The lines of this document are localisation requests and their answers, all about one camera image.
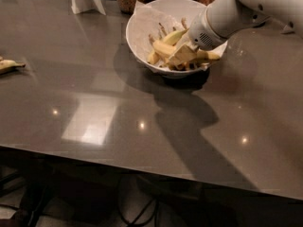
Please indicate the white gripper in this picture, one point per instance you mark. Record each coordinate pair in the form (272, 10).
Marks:
(201, 35)

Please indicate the white ceramic bowl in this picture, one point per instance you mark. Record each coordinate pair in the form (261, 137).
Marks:
(157, 29)

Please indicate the banana on table left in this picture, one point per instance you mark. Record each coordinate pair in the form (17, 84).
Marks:
(9, 65)

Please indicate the large yellow banana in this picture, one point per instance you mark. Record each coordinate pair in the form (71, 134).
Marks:
(166, 50)

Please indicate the green-yellow banana in bowl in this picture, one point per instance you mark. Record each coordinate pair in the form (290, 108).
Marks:
(173, 37)

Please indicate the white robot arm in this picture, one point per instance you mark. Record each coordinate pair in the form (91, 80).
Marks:
(216, 23)

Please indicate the small banana bunch in bowl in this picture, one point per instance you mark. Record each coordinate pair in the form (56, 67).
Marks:
(156, 59)

